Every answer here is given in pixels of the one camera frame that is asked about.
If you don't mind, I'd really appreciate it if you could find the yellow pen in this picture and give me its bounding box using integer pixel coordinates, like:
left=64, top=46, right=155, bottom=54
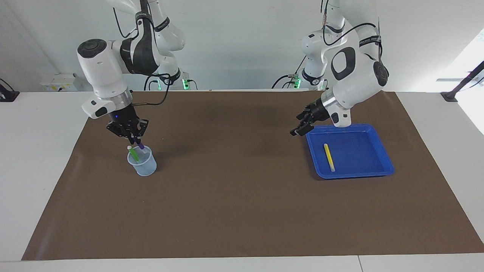
left=324, top=144, right=336, bottom=172

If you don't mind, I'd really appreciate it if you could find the brown table mat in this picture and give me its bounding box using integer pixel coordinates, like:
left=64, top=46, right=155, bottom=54
left=22, top=91, right=484, bottom=261

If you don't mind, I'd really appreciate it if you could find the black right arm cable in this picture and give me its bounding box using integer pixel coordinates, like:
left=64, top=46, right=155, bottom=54
left=113, top=7, right=171, bottom=107

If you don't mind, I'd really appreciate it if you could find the pale blue mesh pen cup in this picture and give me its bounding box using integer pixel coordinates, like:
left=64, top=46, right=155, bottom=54
left=127, top=145, right=157, bottom=177

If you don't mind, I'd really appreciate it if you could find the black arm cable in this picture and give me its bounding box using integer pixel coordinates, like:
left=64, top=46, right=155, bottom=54
left=113, top=7, right=171, bottom=107
left=321, top=0, right=383, bottom=57

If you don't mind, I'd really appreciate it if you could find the black stand with base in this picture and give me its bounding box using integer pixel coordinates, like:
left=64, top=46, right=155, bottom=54
left=441, top=60, right=484, bottom=102

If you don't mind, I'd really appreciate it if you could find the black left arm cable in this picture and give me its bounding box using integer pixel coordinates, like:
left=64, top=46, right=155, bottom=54
left=321, top=0, right=383, bottom=57

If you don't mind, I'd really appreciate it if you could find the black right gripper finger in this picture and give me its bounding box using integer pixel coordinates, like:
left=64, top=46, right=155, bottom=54
left=106, top=122, right=136, bottom=145
left=130, top=119, right=149, bottom=146

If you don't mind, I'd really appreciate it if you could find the blue plastic tray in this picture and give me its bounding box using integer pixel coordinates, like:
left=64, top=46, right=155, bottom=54
left=305, top=124, right=395, bottom=179

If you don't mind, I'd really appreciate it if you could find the black clamp mount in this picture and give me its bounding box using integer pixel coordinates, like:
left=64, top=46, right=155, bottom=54
left=0, top=79, right=20, bottom=102

